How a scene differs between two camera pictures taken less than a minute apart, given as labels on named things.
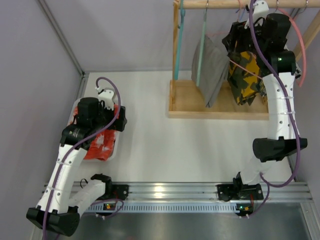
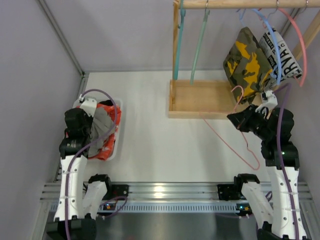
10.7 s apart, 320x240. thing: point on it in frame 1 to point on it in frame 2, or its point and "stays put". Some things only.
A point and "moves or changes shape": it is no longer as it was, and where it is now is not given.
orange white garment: (102, 147) stays put
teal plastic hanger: (182, 16) stays put
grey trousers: (215, 64) moves or changes shape
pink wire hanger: (230, 60) to (240, 97)
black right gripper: (231, 40) to (249, 119)
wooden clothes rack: (185, 99) stays put
